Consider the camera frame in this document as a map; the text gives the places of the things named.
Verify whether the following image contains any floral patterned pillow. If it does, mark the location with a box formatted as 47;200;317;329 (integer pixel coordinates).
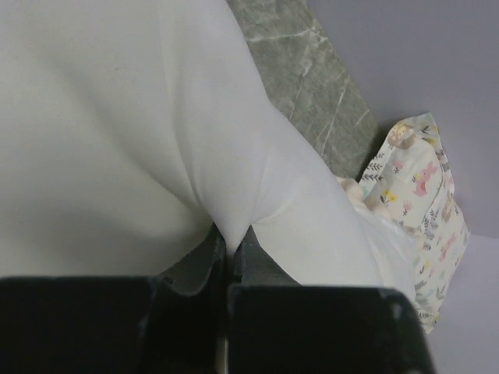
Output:
359;113;469;333

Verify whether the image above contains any white pillow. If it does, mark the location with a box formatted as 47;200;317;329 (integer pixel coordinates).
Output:
1;1;382;286

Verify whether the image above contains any grey pillowcase with cream ruffle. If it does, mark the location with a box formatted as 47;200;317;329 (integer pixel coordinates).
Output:
337;177;416;302

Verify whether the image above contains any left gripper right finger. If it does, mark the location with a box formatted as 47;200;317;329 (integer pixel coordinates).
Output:
226;230;435;373

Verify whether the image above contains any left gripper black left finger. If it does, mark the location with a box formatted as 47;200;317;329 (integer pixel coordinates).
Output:
1;229;225;373

